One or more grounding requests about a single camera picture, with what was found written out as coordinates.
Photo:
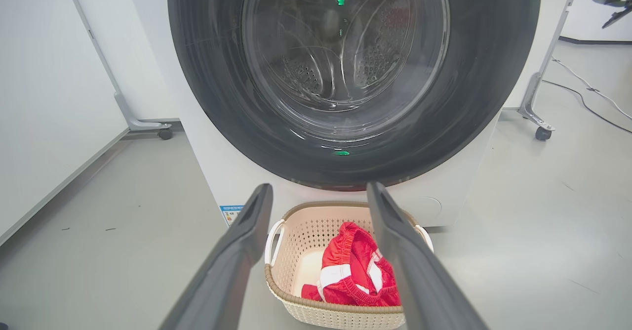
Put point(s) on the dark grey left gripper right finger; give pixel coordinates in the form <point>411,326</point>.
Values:
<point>419,280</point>

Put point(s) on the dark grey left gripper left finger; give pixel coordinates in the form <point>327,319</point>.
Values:
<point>222,270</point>

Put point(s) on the red and white garment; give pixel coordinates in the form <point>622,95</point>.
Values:
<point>345,256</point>

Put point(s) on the round glass washer door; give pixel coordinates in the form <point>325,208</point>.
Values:
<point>207,73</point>

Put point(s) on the cream perforated laundry basket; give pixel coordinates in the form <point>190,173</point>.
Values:
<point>301,231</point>

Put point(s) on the white front-load washing machine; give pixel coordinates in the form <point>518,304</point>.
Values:
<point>237,172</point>

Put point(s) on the blue energy label sticker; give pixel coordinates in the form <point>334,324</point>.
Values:
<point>229,214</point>

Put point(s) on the white partition panel with caster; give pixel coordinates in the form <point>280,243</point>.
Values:
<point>553,23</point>
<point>49,73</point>

